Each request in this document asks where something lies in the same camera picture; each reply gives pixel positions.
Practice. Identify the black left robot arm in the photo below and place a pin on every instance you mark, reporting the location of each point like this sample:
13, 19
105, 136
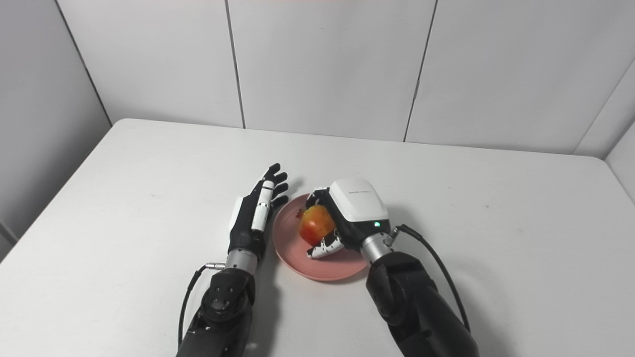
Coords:
223, 312

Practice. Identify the red pomegranate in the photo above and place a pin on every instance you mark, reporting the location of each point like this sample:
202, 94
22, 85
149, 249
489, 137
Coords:
316, 224

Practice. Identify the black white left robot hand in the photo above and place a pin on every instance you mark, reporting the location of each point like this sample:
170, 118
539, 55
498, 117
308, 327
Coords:
245, 228

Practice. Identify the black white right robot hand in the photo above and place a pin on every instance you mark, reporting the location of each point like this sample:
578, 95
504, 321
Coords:
357, 203

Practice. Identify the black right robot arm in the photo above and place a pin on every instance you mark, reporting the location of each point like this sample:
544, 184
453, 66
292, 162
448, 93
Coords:
421, 307

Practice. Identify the pink round plate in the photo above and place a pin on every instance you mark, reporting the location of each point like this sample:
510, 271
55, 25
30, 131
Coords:
327, 268

